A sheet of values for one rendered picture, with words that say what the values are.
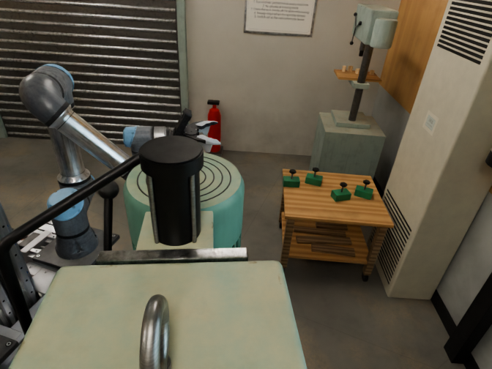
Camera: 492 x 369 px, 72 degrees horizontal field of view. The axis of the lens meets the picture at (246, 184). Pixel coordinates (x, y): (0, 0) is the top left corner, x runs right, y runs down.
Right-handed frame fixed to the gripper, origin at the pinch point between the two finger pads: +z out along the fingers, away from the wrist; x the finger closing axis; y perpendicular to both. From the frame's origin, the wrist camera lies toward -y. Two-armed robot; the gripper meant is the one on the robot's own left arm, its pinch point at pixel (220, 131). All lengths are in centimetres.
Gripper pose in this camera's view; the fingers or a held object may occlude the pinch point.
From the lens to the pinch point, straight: 130.6
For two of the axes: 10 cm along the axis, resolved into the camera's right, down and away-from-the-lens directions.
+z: 9.9, -0.3, 1.6
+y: -0.8, 7.6, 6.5
